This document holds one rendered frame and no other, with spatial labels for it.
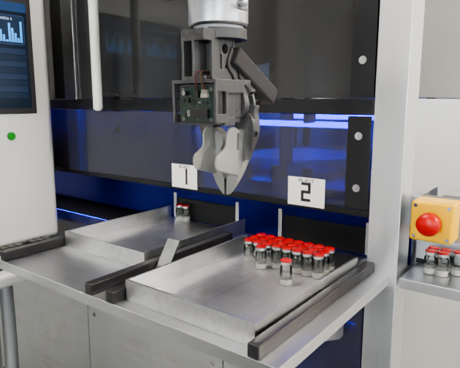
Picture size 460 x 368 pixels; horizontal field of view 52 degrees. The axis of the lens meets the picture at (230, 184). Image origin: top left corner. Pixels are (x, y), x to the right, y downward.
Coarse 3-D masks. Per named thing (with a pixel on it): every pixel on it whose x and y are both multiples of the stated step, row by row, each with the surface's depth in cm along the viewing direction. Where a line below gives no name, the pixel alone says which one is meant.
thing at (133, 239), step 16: (160, 208) 131; (96, 224) 114; (112, 224) 118; (128, 224) 122; (144, 224) 126; (160, 224) 126; (176, 224) 126; (192, 224) 126; (208, 224) 126; (240, 224) 118; (80, 240) 105; (96, 240) 101; (112, 240) 112; (128, 240) 112; (144, 240) 112; (160, 240) 112; (192, 240) 104; (112, 256) 98; (128, 256) 95; (144, 256) 92
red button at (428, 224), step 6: (420, 216) 82; (426, 216) 81; (432, 216) 81; (420, 222) 82; (426, 222) 81; (432, 222) 81; (438, 222) 81; (420, 228) 82; (426, 228) 81; (432, 228) 81; (438, 228) 81; (426, 234) 82; (432, 234) 81
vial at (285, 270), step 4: (284, 264) 84; (288, 264) 84; (280, 268) 84; (284, 268) 84; (288, 268) 84; (280, 272) 84; (284, 272) 84; (288, 272) 84; (280, 276) 85; (284, 276) 84; (288, 276) 84; (280, 280) 85; (284, 280) 84; (288, 280) 84; (280, 284) 85; (284, 284) 84; (288, 284) 84
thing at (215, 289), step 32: (192, 256) 91; (224, 256) 99; (128, 288) 78; (160, 288) 83; (192, 288) 83; (224, 288) 83; (256, 288) 83; (288, 288) 83; (320, 288) 78; (192, 320) 70; (224, 320) 66; (256, 320) 71
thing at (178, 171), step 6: (174, 168) 120; (180, 168) 119; (186, 168) 118; (192, 168) 116; (174, 174) 121; (180, 174) 119; (192, 174) 117; (174, 180) 121; (180, 180) 119; (192, 180) 117; (174, 186) 121; (180, 186) 120; (186, 186) 119; (192, 186) 117
